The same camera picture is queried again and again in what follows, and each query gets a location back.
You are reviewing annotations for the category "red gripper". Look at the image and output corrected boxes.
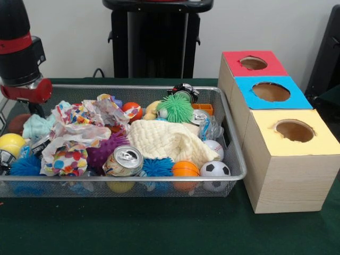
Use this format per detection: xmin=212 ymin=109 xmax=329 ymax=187
xmin=0 ymin=78 xmax=54 ymax=118

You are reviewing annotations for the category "light teal knitted cloth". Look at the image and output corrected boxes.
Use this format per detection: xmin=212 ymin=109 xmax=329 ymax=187
xmin=22 ymin=113 xmax=56 ymax=140

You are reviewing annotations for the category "dark red ball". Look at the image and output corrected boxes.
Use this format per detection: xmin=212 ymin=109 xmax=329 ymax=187
xmin=8 ymin=113 xmax=31 ymax=135

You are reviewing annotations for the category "colourful patterned cloth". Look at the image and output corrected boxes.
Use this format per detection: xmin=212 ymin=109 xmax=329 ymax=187
xmin=40 ymin=94 xmax=131 ymax=178

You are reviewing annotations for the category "purple spiky ball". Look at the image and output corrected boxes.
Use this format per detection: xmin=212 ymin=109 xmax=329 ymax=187
xmin=86 ymin=132 xmax=128 ymax=172

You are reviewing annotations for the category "yellow plush toy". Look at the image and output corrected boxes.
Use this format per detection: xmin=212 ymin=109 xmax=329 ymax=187
xmin=143 ymin=101 xmax=163 ymax=121

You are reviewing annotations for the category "green fuzzy toy with eyes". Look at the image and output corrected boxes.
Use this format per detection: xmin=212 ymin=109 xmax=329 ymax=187
xmin=156 ymin=94 xmax=195 ymax=124

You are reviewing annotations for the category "clear mesh bin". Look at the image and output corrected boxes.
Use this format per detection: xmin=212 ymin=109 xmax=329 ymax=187
xmin=0 ymin=84 xmax=247 ymax=198

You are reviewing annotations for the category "wooden box with three holes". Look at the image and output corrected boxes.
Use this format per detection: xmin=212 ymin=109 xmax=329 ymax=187
xmin=218 ymin=50 xmax=340 ymax=214

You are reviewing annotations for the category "black silver drink can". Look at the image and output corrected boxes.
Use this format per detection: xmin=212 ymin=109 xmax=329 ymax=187
xmin=30 ymin=135 xmax=50 ymax=158

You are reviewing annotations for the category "yellow ball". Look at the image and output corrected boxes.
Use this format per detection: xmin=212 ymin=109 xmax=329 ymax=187
xmin=0 ymin=133 xmax=26 ymax=158

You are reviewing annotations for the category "blue spiky ball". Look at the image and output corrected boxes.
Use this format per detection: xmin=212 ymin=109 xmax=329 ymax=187
xmin=8 ymin=154 xmax=42 ymax=178

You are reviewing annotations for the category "crushed black drink can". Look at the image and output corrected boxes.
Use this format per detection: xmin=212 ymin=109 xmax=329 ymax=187
xmin=0 ymin=150 xmax=16 ymax=176

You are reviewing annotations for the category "small red ball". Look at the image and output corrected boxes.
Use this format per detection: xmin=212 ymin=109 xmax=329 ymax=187
xmin=121 ymin=102 xmax=144 ymax=123

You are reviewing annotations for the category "crushed silver can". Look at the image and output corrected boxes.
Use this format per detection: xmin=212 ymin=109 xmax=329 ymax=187
xmin=103 ymin=146 xmax=144 ymax=178

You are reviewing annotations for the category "cream knitted cloth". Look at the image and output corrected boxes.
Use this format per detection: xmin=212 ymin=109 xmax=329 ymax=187
xmin=126 ymin=119 xmax=220 ymax=165

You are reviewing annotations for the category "small orange basketball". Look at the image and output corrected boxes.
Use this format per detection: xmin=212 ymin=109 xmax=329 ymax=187
xmin=171 ymin=161 xmax=200 ymax=191

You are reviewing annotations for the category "orange toy block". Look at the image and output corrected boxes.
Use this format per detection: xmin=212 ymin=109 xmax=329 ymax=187
xmin=192 ymin=103 xmax=214 ymax=116

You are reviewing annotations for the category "small soccer ball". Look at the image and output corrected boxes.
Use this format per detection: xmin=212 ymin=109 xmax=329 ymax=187
xmin=200 ymin=160 xmax=231 ymax=192

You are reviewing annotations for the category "black chair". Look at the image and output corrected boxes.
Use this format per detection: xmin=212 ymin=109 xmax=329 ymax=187
xmin=305 ymin=4 xmax=340 ymax=107

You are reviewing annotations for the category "black cable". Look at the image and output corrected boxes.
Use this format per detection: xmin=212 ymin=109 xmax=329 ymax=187
xmin=93 ymin=67 xmax=113 ymax=79

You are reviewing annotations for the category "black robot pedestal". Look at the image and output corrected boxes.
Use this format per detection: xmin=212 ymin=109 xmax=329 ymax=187
xmin=103 ymin=0 xmax=216 ymax=79

